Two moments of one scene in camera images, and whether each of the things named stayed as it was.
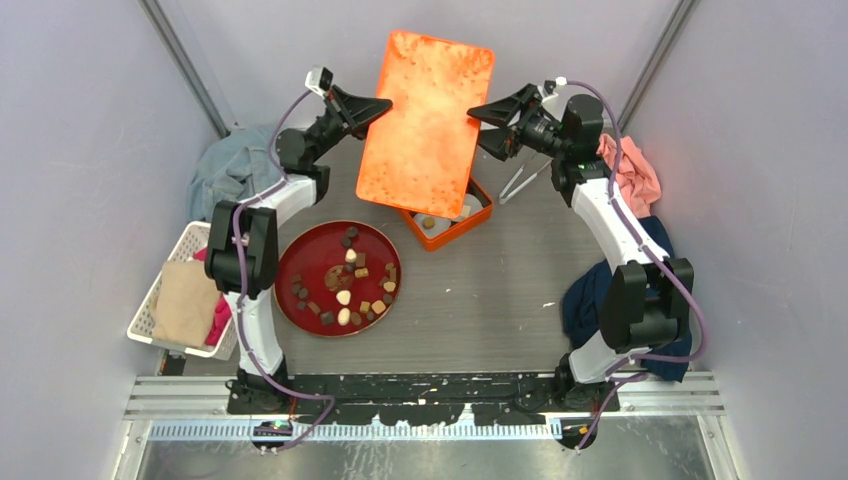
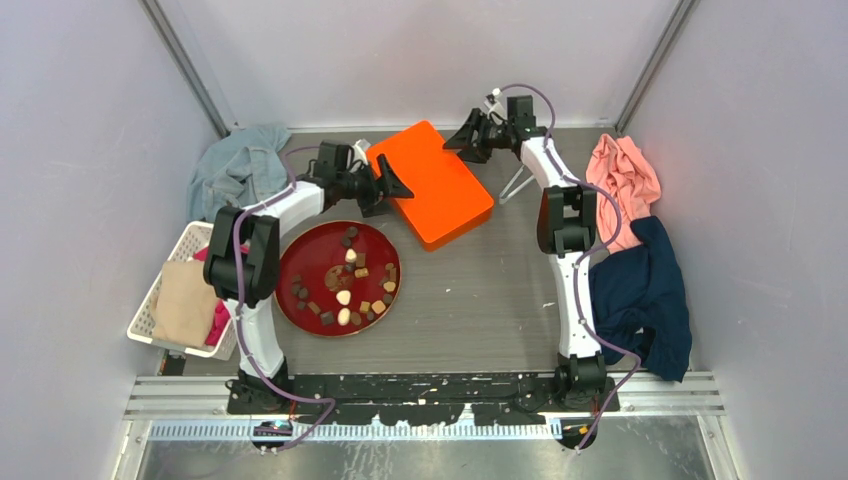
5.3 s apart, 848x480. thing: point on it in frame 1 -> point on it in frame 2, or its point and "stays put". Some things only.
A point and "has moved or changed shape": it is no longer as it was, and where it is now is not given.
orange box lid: (419, 154) has moved or changed shape
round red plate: (337, 279) stays put
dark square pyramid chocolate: (327, 318) stays put
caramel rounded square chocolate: (378, 306) stays put
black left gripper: (362, 111) -> (389, 186)
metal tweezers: (502, 199) stays put
